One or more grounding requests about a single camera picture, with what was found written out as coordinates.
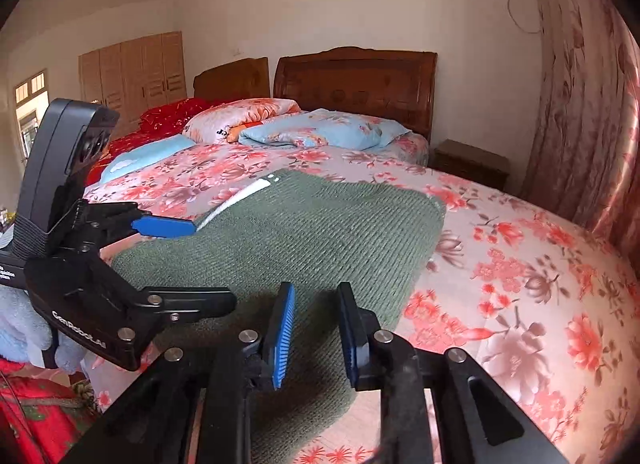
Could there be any blue floral folded quilt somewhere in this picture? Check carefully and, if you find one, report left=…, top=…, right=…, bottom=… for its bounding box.
left=239, top=109, right=412, bottom=151

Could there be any dark wooden nightstand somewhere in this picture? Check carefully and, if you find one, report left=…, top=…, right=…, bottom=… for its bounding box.
left=430, top=139, right=511, bottom=192

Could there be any green and white knit sweater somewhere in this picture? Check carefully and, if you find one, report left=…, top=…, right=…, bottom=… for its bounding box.
left=111, top=169, right=447, bottom=450

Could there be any pink floral bed sheet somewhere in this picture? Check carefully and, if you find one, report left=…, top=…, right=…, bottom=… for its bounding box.
left=80, top=129, right=640, bottom=464

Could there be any small wooden headboard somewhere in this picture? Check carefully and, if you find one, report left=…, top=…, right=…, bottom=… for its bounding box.
left=193, top=57, right=271, bottom=105

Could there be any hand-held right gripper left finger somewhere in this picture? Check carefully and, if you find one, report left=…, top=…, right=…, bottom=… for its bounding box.
left=60, top=281, right=296, bottom=464

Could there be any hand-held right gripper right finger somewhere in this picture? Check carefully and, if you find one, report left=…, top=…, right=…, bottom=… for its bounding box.
left=336, top=281, right=568, bottom=464

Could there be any red blanket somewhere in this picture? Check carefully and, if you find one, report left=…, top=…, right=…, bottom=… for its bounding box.
left=87, top=98, right=221, bottom=185

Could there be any pink floral pillow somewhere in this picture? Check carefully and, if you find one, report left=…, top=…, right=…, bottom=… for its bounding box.
left=182, top=98, right=302, bottom=145

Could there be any large carved wooden headboard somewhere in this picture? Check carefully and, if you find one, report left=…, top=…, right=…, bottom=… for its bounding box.
left=272, top=47, right=438, bottom=145

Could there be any light blue pillow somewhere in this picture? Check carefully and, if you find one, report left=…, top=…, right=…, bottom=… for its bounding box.
left=100, top=136, right=197, bottom=185

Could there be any red floral clothing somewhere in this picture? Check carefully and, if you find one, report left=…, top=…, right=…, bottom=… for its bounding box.
left=0, top=359, right=101, bottom=464

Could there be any light wooden wardrobe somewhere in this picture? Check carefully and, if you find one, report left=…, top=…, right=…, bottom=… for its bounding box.
left=78, top=31, right=187, bottom=135

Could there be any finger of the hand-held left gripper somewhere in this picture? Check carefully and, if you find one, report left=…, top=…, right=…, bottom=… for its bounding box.
left=80, top=201, right=197, bottom=246
left=134, top=287, right=238, bottom=331

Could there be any pink floral curtain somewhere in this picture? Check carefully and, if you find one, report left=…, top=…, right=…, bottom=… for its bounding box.
left=520, top=0, right=640, bottom=265

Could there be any wooden framed window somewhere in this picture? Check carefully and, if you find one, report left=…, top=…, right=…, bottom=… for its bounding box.
left=14, top=70, right=49, bottom=160

